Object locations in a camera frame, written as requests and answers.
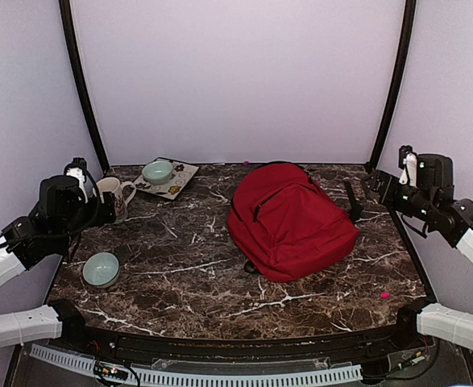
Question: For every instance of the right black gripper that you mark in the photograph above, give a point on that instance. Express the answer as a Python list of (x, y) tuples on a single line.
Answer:
[(379, 178)]

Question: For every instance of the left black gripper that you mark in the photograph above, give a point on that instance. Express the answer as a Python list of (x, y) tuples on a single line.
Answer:
[(98, 218)]

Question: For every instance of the red student backpack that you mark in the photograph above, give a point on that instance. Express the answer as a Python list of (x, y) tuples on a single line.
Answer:
[(287, 226)]

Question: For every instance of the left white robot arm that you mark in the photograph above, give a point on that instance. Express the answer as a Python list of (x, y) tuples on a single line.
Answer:
[(53, 228)]

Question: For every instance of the light green bowl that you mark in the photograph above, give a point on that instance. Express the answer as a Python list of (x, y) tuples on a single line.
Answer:
[(101, 270), (157, 172)]

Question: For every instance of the floral square plate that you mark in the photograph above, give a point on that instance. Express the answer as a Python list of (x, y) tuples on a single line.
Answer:
[(182, 174)]

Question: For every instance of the right black frame post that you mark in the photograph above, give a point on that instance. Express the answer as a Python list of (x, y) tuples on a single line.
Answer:
[(398, 72)]

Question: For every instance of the black frame post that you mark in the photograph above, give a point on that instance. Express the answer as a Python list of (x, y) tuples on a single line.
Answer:
[(70, 37), (398, 72)]

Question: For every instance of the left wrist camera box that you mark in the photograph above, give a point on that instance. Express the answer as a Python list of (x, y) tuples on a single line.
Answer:
[(60, 200)]

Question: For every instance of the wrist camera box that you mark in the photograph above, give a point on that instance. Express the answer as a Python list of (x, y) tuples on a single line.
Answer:
[(436, 173), (60, 200)]

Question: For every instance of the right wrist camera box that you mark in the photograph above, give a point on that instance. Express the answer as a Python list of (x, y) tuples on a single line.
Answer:
[(436, 173)]

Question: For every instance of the black front table rail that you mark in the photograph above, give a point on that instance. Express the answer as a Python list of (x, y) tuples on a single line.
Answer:
[(183, 333)]

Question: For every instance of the white slotted cable duct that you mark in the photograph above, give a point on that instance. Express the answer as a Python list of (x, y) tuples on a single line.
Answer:
[(184, 373)]

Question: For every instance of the left black frame post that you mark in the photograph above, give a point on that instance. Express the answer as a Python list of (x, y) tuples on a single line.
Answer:
[(70, 37)]

